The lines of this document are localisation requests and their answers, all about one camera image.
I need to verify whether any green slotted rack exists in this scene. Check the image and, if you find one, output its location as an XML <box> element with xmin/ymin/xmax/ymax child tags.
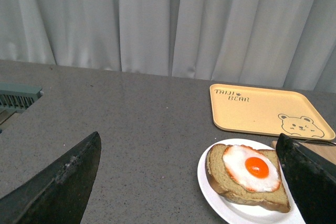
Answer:
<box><xmin>0</xmin><ymin>82</ymin><xmax>43</xmax><ymax>113</ymax></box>

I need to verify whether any fried egg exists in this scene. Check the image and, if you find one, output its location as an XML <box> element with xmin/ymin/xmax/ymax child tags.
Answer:
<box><xmin>223</xmin><ymin>145</ymin><xmax>280</xmax><ymax>193</ymax></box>

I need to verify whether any bottom bread slice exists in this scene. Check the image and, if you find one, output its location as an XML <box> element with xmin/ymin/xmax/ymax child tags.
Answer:
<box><xmin>205</xmin><ymin>144</ymin><xmax>290</xmax><ymax>213</ymax></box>

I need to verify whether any yellow bear tray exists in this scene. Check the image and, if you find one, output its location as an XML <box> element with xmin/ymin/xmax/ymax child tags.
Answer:
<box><xmin>209</xmin><ymin>84</ymin><xmax>335</xmax><ymax>141</ymax></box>

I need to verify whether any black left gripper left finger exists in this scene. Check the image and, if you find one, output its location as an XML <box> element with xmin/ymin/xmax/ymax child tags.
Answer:
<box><xmin>1</xmin><ymin>132</ymin><xmax>101</xmax><ymax>223</ymax></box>

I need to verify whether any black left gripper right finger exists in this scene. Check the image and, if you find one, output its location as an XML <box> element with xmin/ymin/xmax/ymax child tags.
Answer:
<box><xmin>276</xmin><ymin>133</ymin><xmax>335</xmax><ymax>223</ymax></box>

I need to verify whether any bamboo cutting board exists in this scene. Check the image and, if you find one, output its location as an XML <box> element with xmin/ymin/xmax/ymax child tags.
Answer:
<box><xmin>271</xmin><ymin>140</ymin><xmax>336</xmax><ymax>166</ymax></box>

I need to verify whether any grey curtain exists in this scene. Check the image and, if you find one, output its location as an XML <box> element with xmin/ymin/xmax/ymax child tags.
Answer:
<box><xmin>1</xmin><ymin>0</ymin><xmax>335</xmax><ymax>92</ymax></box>

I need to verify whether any white round plate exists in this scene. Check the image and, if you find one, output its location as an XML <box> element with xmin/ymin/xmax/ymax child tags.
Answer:
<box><xmin>197</xmin><ymin>138</ymin><xmax>304</xmax><ymax>223</ymax></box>

